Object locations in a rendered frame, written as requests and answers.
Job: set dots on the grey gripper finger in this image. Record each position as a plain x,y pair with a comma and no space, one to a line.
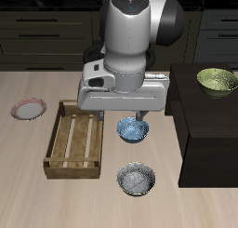
99,115
141,114

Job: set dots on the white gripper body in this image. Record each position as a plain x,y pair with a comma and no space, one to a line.
124,98

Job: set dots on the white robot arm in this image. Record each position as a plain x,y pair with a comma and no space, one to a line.
127,36

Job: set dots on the blue bowl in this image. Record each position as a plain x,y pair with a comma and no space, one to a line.
133,131

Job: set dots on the wooden slat tray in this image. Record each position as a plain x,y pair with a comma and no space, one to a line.
74,140

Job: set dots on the black bowl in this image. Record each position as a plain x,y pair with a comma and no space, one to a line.
136,179

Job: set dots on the green bowl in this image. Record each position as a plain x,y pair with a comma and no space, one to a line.
217,82

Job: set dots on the dark wooden cabinet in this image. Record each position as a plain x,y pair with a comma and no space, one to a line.
204,126

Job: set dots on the white plate with red rim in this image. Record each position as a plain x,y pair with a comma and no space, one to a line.
28,109

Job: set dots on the dark kitchen cupboards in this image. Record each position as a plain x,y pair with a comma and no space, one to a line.
46,36

